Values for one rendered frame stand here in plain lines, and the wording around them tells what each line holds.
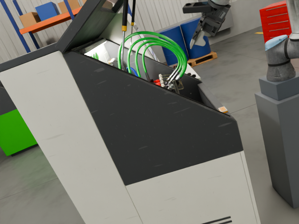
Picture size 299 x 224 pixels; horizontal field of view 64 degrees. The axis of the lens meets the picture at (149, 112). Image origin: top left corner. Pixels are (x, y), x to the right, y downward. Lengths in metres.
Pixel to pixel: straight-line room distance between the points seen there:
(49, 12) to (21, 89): 5.74
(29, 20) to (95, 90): 6.04
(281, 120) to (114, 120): 0.98
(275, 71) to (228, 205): 0.79
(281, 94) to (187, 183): 0.75
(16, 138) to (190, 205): 4.13
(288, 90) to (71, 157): 1.22
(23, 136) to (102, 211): 3.81
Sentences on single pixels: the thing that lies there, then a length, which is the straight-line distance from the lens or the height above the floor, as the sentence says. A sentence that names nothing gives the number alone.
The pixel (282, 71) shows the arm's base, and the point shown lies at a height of 0.95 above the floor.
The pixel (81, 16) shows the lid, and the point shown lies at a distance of 0.95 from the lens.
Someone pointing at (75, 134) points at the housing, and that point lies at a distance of 1.10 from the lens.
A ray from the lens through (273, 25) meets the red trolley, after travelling 5.54.
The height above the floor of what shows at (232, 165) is 0.73.
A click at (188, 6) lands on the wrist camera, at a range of 1.03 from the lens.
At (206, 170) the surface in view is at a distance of 1.19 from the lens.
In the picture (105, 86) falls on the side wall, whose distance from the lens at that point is 0.99.
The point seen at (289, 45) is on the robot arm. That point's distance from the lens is 1.50.
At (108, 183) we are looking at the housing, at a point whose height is 0.83.
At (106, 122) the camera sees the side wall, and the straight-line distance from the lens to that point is 1.05.
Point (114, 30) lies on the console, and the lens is 1.66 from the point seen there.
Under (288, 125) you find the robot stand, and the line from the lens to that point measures 1.62.
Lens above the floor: 1.47
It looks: 21 degrees down
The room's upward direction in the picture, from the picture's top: 21 degrees counter-clockwise
